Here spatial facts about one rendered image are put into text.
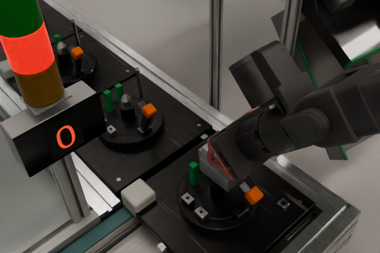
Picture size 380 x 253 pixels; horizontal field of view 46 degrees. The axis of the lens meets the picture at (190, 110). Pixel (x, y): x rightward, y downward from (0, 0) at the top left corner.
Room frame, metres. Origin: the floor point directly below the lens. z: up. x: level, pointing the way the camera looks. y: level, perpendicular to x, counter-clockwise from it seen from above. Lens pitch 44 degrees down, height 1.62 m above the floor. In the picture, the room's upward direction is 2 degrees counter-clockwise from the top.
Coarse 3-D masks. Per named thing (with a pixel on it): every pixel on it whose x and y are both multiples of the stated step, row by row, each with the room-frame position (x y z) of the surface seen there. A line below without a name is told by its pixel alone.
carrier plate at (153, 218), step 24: (168, 168) 0.53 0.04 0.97; (264, 168) 0.52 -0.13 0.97; (168, 192) 0.47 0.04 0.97; (264, 192) 0.46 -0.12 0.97; (288, 192) 0.46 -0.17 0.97; (144, 216) 0.43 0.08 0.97; (168, 216) 0.42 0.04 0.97; (264, 216) 0.42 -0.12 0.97; (288, 216) 0.41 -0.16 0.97; (168, 240) 0.38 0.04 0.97; (192, 240) 0.38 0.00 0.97; (216, 240) 0.38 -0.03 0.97; (240, 240) 0.37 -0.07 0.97; (264, 240) 0.37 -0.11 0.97
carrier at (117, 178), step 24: (120, 96) 0.68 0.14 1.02; (144, 96) 0.73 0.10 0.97; (168, 96) 0.73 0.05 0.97; (120, 120) 0.64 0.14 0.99; (168, 120) 0.65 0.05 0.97; (192, 120) 0.65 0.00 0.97; (96, 144) 0.59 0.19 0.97; (120, 144) 0.58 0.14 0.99; (144, 144) 0.58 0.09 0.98; (168, 144) 0.59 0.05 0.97; (192, 144) 0.60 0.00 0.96; (96, 168) 0.53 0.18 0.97; (120, 168) 0.53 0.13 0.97; (144, 168) 0.53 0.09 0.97; (120, 192) 0.48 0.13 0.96
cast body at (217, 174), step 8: (200, 152) 0.48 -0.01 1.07; (200, 160) 0.45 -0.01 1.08; (200, 168) 0.45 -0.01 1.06; (208, 168) 0.44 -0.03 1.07; (216, 168) 0.43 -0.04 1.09; (208, 176) 0.44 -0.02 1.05; (216, 176) 0.43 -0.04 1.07; (224, 176) 0.42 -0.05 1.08; (224, 184) 0.41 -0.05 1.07; (232, 184) 0.42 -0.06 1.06
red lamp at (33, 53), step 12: (0, 36) 0.40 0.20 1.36; (24, 36) 0.40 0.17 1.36; (36, 36) 0.40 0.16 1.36; (48, 36) 0.42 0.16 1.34; (12, 48) 0.39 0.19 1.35; (24, 48) 0.39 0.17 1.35; (36, 48) 0.40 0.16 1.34; (48, 48) 0.41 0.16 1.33; (12, 60) 0.40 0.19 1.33; (24, 60) 0.39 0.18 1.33; (36, 60) 0.40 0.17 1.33; (48, 60) 0.41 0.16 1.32; (24, 72) 0.39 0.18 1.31; (36, 72) 0.40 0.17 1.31
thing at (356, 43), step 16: (304, 0) 0.62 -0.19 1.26; (320, 0) 0.65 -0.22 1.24; (368, 0) 0.66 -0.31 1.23; (320, 16) 0.59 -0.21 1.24; (336, 16) 0.62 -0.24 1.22; (352, 16) 0.63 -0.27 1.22; (368, 16) 0.63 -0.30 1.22; (320, 32) 0.58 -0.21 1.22; (336, 32) 0.59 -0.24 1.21; (352, 32) 0.60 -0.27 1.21; (368, 32) 0.60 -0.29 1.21; (336, 48) 0.55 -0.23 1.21; (352, 48) 0.57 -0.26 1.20; (368, 48) 0.57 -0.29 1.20; (352, 64) 0.54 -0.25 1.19
